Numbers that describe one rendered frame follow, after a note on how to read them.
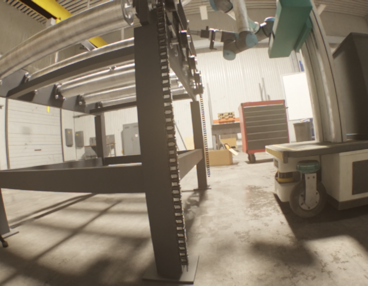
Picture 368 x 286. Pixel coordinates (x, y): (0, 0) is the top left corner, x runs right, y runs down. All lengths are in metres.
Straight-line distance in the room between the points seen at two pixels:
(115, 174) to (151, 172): 0.12
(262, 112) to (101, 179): 2.88
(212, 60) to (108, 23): 11.42
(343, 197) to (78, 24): 1.20
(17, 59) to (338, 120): 1.49
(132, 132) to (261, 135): 9.17
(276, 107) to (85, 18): 2.98
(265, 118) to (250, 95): 8.35
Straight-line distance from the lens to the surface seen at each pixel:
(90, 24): 0.77
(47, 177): 0.78
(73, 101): 1.77
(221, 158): 3.28
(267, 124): 3.27
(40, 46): 0.91
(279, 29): 1.21
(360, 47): 1.16
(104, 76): 1.35
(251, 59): 12.26
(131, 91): 1.58
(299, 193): 0.95
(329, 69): 1.14
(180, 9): 1.28
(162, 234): 0.58
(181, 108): 11.48
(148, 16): 0.65
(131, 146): 11.59
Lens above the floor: 0.38
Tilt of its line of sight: 1 degrees up
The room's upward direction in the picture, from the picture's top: 6 degrees counter-clockwise
